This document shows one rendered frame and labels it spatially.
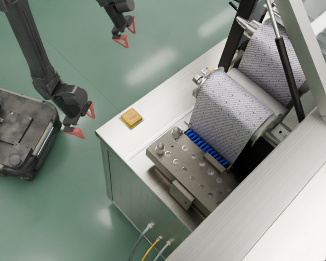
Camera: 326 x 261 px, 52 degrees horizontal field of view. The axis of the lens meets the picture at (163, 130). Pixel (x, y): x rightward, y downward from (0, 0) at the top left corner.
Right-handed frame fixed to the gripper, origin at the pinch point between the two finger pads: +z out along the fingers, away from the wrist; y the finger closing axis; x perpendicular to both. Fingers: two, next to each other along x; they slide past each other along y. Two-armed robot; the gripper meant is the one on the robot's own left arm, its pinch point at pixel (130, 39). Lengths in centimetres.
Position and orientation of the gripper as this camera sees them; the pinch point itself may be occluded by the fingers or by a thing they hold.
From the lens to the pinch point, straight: 160.9
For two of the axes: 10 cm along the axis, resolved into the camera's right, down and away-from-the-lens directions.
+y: 2.8, -8.1, 5.1
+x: -8.8, 0.0, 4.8
